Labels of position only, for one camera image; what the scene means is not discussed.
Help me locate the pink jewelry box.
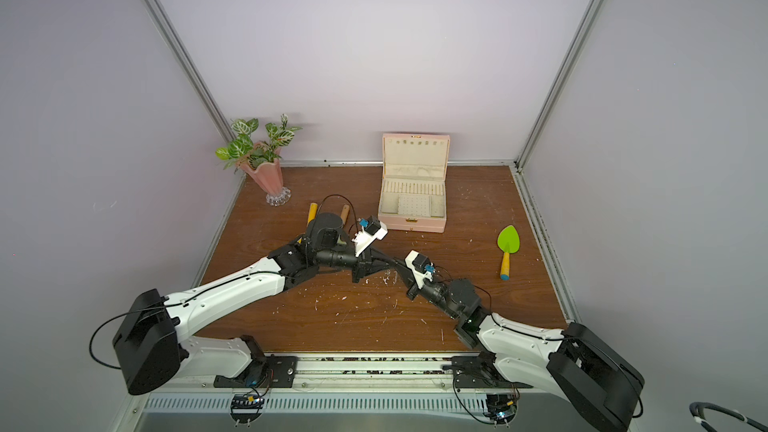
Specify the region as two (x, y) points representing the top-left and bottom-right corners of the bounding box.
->
(378, 133), (450, 233)

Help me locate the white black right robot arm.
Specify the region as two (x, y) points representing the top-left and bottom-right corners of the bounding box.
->
(389, 260), (645, 431)

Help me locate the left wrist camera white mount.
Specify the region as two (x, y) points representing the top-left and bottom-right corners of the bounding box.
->
(353, 216), (388, 257)

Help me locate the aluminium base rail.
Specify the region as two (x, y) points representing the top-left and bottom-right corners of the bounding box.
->
(107, 352), (631, 432)

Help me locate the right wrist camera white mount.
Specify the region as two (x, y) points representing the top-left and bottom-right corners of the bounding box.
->
(405, 250), (435, 289)

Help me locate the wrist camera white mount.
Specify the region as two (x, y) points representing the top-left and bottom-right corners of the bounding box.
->
(405, 250), (435, 289)
(353, 216), (388, 257)

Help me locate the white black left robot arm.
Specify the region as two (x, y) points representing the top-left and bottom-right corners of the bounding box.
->
(106, 212), (388, 396)

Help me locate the green trowel yellow handle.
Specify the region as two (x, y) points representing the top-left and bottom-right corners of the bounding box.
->
(497, 225), (520, 280)

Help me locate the green rake wooden handle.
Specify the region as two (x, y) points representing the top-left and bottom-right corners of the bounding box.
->
(340, 204), (351, 225)

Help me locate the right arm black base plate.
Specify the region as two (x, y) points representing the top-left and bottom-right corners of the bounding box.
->
(441, 352), (532, 390)

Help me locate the circuit board with wires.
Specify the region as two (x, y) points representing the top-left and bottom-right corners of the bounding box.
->
(453, 388), (520, 427)
(229, 392), (266, 427)

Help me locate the plant in pink vase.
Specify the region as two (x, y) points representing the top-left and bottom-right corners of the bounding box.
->
(215, 113), (302, 207)

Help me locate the right circuit board with wires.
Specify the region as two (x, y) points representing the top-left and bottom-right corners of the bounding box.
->
(453, 388), (520, 427)

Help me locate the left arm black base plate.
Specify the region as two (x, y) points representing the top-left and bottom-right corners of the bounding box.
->
(213, 335), (299, 389)

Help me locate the yellow plastic garden shovel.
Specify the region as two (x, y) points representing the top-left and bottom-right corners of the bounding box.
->
(298, 202), (319, 243)

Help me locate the left circuit board with wires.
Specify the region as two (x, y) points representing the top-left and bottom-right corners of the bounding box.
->
(229, 392), (266, 427)

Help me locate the black cable loop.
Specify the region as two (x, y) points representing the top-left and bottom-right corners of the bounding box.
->
(688, 401), (768, 432)

